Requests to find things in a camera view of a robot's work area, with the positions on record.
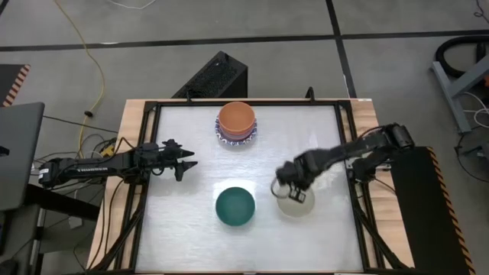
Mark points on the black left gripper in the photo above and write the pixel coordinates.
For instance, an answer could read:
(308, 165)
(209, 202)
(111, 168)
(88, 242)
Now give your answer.
(156, 158)

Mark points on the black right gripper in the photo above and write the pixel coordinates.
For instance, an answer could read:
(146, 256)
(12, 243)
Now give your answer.
(300, 170)

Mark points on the white bowl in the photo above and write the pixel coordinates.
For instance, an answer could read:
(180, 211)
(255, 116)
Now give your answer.
(296, 210)

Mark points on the blue patterned paper plate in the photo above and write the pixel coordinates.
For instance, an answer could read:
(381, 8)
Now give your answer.
(236, 143)

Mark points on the red bowl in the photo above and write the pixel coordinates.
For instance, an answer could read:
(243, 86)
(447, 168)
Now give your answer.
(237, 134)

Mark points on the teal bowl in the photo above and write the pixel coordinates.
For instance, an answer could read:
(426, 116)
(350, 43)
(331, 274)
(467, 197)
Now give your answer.
(235, 206)

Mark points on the orange bowl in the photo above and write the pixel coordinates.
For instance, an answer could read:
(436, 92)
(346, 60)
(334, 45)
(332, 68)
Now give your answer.
(237, 116)

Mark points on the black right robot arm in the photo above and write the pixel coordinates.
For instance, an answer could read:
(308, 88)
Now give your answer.
(355, 147)

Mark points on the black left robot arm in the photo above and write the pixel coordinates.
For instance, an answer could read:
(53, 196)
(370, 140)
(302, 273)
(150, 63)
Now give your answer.
(91, 168)

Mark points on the black computer tower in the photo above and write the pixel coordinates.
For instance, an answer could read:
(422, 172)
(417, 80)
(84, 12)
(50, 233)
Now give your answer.
(214, 76)

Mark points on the black hazard-striped floor mat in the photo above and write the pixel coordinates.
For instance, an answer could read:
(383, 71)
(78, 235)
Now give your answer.
(9, 82)
(424, 210)

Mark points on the black side desk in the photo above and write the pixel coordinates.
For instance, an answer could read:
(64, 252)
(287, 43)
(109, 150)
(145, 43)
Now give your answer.
(57, 202)

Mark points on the grey laptop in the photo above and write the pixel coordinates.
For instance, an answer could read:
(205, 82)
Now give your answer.
(19, 153)

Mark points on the grey metal stand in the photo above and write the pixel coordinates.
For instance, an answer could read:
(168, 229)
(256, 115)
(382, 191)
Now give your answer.
(451, 95)

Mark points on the black metal table frame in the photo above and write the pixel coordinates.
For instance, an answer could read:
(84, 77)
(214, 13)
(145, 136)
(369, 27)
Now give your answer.
(362, 229)

